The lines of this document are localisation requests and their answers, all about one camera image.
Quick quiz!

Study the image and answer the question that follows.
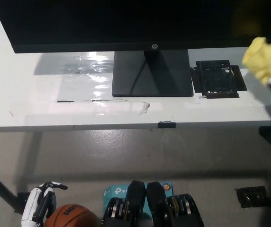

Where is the teal tp-link box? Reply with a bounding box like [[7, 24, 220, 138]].
[[102, 181, 174, 219]]

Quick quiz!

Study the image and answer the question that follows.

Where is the clear plastic film sheet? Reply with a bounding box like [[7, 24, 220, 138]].
[[33, 52, 117, 102]]

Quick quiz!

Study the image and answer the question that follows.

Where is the crumpled clear tape scrap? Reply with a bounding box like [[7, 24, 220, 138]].
[[138, 102, 151, 116]]

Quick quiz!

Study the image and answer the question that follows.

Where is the orange basketball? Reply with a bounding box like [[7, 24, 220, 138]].
[[45, 204, 101, 227]]

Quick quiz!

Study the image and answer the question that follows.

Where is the black HP monitor with stand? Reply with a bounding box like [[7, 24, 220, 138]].
[[0, 0, 271, 97]]

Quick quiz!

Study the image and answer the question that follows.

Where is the short black tape piece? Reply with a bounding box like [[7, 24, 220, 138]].
[[157, 121, 176, 129]]

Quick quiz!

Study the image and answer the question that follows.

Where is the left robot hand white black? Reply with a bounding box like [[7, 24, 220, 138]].
[[20, 181, 69, 227]]

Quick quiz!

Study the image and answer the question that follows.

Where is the black tape square marking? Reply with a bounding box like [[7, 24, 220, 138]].
[[192, 60, 247, 99]]

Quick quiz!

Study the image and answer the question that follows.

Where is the yellow microfiber cloth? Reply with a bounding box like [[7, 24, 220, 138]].
[[241, 36, 271, 87]]

